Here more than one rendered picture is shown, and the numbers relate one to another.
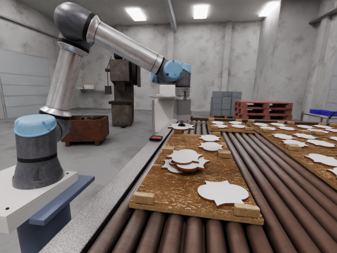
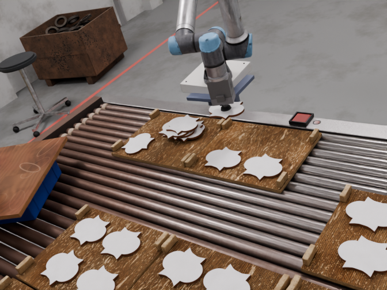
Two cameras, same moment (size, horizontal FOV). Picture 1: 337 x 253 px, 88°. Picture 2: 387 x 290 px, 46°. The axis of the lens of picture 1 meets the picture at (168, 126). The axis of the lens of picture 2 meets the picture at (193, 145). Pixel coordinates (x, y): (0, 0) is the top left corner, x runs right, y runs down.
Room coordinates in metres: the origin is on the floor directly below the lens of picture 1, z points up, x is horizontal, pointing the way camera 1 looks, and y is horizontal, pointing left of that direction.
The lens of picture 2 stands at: (1.66, -1.47, 1.92)
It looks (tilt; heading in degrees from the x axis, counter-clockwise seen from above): 31 degrees down; 125
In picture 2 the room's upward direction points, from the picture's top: 17 degrees counter-clockwise
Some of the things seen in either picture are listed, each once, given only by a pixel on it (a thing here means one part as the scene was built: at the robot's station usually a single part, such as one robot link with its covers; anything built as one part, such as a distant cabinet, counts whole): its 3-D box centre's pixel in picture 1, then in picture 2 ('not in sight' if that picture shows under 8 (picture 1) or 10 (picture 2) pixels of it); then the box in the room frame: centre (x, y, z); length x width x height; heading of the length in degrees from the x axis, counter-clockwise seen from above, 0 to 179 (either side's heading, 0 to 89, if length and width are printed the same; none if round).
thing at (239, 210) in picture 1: (246, 210); (117, 145); (0.39, -0.20, 0.95); 0.06 x 0.02 x 0.03; 81
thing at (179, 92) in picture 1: (182, 92); (215, 69); (0.88, -0.07, 1.23); 0.08 x 0.08 x 0.05
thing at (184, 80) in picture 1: (182, 76); (211, 49); (0.88, -0.06, 1.31); 0.09 x 0.08 x 0.11; 105
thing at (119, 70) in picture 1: (123, 87); not in sight; (6.15, 1.58, 1.28); 1.32 x 1.23 x 2.57; 172
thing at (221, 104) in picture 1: (224, 104); not in sight; (8.17, -2.61, 0.61); 1.22 x 0.85 x 1.21; 84
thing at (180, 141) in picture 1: (196, 143); (252, 152); (1.01, -0.17, 0.93); 0.41 x 0.35 x 0.02; 170
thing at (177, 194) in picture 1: (194, 176); (170, 138); (0.60, -0.10, 0.93); 0.41 x 0.35 x 0.02; 171
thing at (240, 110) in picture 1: (259, 118); not in sight; (5.01, -2.65, 0.48); 1.32 x 0.90 x 0.96; 84
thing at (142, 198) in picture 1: (144, 198); (154, 113); (0.43, 0.06, 0.95); 0.06 x 0.02 x 0.03; 81
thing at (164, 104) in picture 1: (169, 109); not in sight; (5.05, -0.03, 0.68); 2.89 x 0.73 x 1.36; 174
